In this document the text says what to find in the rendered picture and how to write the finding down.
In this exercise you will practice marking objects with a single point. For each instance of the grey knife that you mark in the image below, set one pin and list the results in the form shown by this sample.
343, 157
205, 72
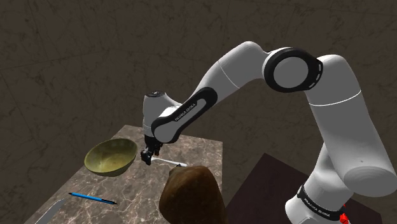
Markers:
49, 213

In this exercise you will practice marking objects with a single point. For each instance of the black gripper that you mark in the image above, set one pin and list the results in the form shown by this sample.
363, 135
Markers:
151, 143

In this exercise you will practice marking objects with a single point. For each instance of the blue pen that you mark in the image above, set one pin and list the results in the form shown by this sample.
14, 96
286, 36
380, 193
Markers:
93, 198

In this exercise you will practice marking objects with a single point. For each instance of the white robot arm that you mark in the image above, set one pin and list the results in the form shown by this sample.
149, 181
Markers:
344, 124

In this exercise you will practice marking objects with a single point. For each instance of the brown rounded object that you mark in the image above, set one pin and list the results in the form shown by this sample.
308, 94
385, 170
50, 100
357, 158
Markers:
192, 198

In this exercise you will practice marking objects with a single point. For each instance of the white slender utensil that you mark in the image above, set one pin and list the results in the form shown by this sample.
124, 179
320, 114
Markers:
166, 161

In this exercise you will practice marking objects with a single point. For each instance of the olive green bowl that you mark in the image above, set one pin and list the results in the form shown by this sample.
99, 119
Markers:
108, 158

